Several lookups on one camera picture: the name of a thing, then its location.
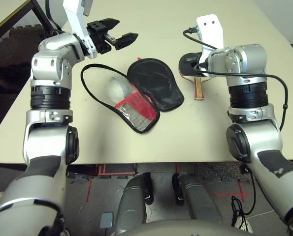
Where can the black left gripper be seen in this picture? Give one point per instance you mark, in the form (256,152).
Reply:
(98,37)

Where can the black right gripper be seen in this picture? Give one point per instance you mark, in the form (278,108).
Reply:
(191,61)

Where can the red black paddle case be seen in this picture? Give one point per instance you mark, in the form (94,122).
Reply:
(158,83)

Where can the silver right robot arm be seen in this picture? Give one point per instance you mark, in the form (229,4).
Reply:
(247,59)

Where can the white ball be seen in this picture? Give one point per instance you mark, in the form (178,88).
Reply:
(116,88)

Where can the dark foam puzzle mats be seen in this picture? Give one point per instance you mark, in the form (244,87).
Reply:
(20,39)

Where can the black-framed wooden side table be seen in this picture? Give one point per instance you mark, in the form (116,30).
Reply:
(1,12)

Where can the grey cloth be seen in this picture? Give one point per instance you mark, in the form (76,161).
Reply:
(198,196)

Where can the silver robot left leg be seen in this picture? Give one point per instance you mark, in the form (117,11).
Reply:
(131,196)

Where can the grey robot torso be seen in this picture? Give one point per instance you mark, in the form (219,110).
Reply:
(185,229)

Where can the grey floor pedal box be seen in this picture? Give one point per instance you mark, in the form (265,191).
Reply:
(107,220)

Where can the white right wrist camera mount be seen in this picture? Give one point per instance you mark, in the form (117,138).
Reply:
(210,32)

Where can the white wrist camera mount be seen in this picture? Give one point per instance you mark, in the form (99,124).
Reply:
(74,19)
(210,32)

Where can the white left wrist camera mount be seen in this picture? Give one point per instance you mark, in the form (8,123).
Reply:
(74,19)

